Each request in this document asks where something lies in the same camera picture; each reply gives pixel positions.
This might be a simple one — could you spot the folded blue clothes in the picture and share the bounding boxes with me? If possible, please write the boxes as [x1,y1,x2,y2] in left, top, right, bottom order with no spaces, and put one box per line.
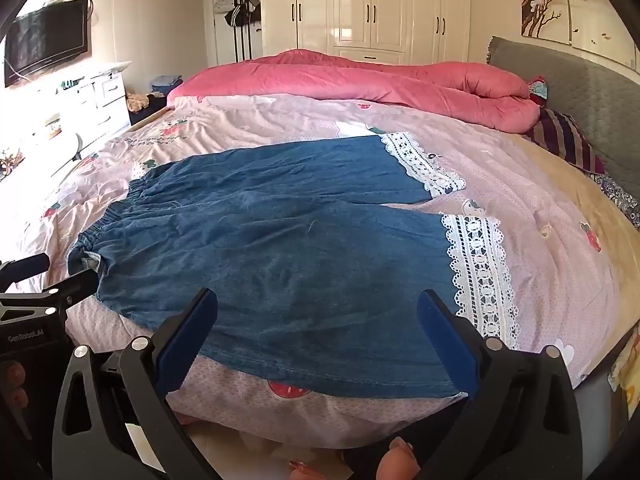
[150,75,185,97]

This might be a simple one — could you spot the person's right hand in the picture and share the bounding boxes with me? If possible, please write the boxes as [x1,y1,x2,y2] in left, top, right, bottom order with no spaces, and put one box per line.
[380,435,423,480]

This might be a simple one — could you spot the white dresser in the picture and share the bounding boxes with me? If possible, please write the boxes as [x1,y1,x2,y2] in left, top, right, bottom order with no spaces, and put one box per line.
[0,60,133,181]

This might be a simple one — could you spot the cream wardrobe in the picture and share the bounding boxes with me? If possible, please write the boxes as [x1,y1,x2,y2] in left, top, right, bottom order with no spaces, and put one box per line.
[260,0,471,66]

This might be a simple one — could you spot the white door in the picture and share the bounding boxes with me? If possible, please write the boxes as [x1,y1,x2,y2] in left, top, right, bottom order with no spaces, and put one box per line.
[202,0,266,68]

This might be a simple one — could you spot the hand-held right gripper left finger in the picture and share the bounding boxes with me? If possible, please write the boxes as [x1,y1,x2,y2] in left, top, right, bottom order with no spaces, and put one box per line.
[51,287,221,480]

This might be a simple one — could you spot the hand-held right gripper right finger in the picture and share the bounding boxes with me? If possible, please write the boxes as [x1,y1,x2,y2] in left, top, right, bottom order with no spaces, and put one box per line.
[417,289,586,480]

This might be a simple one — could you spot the grey padded headboard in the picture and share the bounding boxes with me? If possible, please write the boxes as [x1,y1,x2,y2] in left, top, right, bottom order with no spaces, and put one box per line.
[486,36,640,201]

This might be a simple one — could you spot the floral wall painting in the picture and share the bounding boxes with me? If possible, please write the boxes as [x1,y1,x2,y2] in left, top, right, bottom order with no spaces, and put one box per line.
[517,0,640,68]

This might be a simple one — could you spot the blue floral pillow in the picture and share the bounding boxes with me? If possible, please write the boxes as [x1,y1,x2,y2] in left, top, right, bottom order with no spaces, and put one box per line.
[592,172,640,231]

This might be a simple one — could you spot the blue denim pants lace hem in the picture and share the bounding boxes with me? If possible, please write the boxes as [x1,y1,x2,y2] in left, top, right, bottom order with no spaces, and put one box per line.
[67,132,521,401]

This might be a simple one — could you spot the yellow cartoon blanket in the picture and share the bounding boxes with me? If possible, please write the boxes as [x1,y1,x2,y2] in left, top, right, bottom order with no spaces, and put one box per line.
[607,325,640,391]

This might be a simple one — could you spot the hanging bags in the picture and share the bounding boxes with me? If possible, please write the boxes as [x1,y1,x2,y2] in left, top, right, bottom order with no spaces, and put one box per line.
[214,0,263,28]

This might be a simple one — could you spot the person's left hand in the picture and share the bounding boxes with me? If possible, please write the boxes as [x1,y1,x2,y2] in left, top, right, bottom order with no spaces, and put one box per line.
[0,360,31,411]

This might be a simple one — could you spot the black flat television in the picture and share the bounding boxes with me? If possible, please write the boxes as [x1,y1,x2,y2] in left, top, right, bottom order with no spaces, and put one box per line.
[4,0,90,88]

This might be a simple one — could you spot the dark striped pillow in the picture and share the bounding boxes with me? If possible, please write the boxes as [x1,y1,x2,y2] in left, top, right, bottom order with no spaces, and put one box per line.
[522,107,606,176]

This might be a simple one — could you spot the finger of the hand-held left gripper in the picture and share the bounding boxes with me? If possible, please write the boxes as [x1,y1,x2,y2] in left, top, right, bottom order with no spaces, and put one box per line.
[0,252,51,286]
[42,269,99,311]

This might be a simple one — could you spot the pink printed bed sheet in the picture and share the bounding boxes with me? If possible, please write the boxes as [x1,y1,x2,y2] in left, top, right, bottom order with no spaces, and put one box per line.
[0,92,636,436]

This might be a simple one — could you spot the pink quilt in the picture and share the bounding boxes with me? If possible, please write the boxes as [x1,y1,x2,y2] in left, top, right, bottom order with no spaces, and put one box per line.
[166,49,543,136]

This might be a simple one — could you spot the red teal cloth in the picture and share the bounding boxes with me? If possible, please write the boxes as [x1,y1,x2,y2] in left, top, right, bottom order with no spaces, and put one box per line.
[525,76,551,108]

